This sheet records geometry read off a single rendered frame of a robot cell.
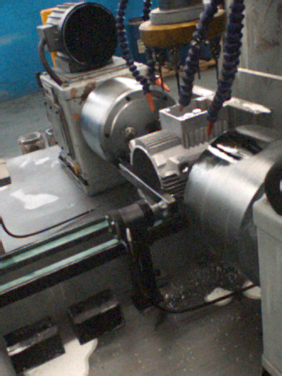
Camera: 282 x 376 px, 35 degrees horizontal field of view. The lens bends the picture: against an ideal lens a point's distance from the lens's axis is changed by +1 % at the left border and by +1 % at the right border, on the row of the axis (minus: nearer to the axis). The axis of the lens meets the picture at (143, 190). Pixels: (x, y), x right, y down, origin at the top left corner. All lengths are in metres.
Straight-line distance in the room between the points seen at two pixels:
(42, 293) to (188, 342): 0.31
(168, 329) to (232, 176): 0.37
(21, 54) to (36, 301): 5.74
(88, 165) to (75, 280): 0.55
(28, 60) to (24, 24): 0.47
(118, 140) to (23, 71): 5.44
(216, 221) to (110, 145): 0.53
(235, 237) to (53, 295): 0.44
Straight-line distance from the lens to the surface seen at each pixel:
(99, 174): 1.45
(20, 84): 6.61
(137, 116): 1.19
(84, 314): 0.92
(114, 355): 0.91
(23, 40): 6.55
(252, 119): 0.95
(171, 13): 0.92
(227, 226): 0.71
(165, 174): 0.94
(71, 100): 1.36
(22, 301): 0.96
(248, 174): 0.70
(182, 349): 0.90
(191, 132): 0.97
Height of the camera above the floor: 1.46
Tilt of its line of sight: 27 degrees down
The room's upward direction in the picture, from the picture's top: 11 degrees counter-clockwise
